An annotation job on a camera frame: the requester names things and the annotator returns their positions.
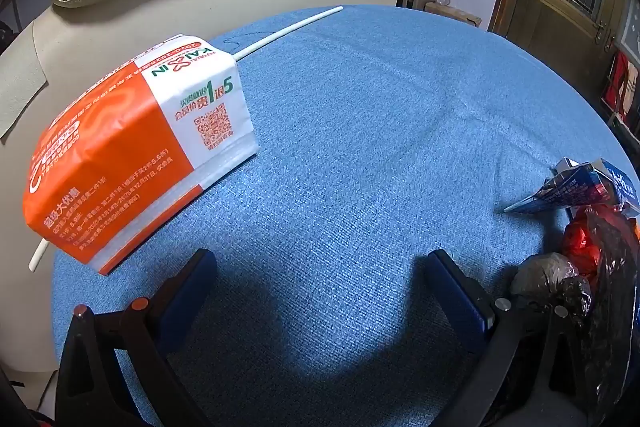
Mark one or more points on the grey paper ball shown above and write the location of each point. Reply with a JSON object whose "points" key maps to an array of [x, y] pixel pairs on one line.
{"points": [[545, 274]]}

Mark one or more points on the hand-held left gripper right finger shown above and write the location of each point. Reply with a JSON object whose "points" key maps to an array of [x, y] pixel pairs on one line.
{"points": [[457, 297]]}

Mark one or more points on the blue foil wrapper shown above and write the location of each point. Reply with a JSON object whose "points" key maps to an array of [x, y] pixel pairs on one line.
{"points": [[575, 189]]}

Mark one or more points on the blue tablecloth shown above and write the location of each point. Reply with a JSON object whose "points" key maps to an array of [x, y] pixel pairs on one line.
{"points": [[375, 132]]}

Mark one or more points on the black plastic bag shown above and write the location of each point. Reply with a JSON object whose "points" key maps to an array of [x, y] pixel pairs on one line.
{"points": [[615, 307]]}

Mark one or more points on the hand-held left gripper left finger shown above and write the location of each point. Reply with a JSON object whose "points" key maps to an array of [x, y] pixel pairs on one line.
{"points": [[187, 292]]}

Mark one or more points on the red garment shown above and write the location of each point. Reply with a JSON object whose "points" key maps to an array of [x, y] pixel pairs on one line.
{"points": [[620, 77]]}

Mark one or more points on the cardboard box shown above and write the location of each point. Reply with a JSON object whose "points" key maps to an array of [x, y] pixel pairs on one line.
{"points": [[455, 14]]}

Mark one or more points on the orange white tissue pack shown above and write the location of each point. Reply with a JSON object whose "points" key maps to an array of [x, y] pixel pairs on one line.
{"points": [[115, 147]]}

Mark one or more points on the thin white plastic stick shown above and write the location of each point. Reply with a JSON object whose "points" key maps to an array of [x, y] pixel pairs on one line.
{"points": [[290, 29]]}

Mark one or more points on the red plastic bag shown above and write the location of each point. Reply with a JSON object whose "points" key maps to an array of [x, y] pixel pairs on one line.
{"points": [[582, 232]]}

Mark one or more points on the wooden glass-panel double door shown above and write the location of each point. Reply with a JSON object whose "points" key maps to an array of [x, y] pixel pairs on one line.
{"points": [[550, 32]]}

